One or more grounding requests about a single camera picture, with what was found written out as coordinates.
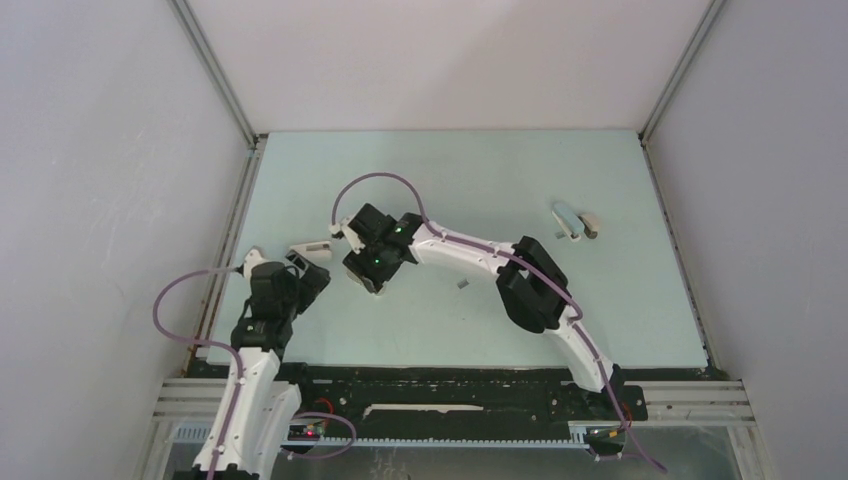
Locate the white stapler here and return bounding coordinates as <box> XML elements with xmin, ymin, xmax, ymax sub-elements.
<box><xmin>290</xmin><ymin>240</ymin><xmax>333</xmax><ymax>263</ymax></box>

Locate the light blue stapler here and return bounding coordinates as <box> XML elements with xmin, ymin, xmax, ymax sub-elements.
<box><xmin>551</xmin><ymin>202</ymin><xmax>585</xmax><ymax>242</ymax></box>

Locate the beige brown stapler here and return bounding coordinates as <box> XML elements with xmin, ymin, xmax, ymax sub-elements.
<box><xmin>578</xmin><ymin>212</ymin><xmax>600</xmax><ymax>239</ymax></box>

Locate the olive green stapler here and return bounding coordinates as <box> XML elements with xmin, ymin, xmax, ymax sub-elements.
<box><xmin>347</xmin><ymin>269</ymin><xmax>383</xmax><ymax>296</ymax></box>

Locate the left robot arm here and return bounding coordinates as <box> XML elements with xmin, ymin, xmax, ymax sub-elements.
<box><xmin>174</xmin><ymin>248</ymin><xmax>330</xmax><ymax>479</ymax></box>

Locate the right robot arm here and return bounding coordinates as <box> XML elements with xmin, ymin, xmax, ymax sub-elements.
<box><xmin>329</xmin><ymin>204</ymin><xmax>625</xmax><ymax>418</ymax></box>

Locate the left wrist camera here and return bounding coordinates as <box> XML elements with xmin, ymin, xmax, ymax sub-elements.
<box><xmin>237</xmin><ymin>246</ymin><xmax>269</xmax><ymax>281</ymax></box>

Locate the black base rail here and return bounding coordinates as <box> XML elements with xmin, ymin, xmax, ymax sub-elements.
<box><xmin>275</xmin><ymin>363</ymin><xmax>648</xmax><ymax>443</ymax></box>

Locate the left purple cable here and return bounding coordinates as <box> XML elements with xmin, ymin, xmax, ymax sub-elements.
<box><xmin>152</xmin><ymin>266</ymin><xmax>359</xmax><ymax>480</ymax></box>

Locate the left aluminium frame post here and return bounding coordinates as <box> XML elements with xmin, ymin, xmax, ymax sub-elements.
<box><xmin>167</xmin><ymin>0</ymin><xmax>259</xmax><ymax>149</ymax></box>

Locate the aluminium frame post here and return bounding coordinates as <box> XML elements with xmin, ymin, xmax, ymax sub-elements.
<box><xmin>639</xmin><ymin>0</ymin><xmax>728</xmax><ymax>147</ymax></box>
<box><xmin>167</xmin><ymin>0</ymin><xmax>259</xmax><ymax>149</ymax></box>

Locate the right aluminium frame post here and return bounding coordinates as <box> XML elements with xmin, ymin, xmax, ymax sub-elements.
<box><xmin>639</xmin><ymin>0</ymin><xmax>728</xmax><ymax>147</ymax></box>

